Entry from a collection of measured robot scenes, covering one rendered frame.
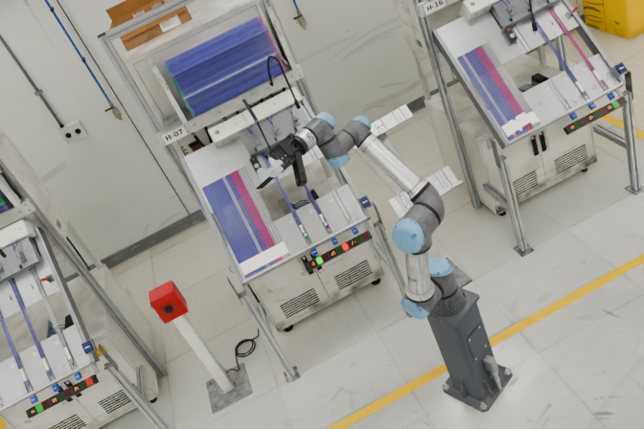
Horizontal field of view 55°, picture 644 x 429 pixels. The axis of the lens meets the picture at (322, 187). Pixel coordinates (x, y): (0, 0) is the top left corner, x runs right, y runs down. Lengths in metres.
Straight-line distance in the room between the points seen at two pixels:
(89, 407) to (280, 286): 1.22
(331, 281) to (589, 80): 1.72
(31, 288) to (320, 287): 1.48
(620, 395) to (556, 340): 0.39
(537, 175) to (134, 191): 2.86
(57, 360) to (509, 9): 2.79
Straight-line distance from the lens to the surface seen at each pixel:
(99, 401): 3.77
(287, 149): 2.06
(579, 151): 3.95
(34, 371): 3.28
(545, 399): 3.03
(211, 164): 3.15
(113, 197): 4.89
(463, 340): 2.73
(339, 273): 3.53
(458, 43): 3.36
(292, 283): 3.47
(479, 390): 2.99
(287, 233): 3.01
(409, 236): 2.12
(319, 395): 3.34
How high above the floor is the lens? 2.50
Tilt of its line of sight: 32 degrees down
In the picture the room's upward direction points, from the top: 24 degrees counter-clockwise
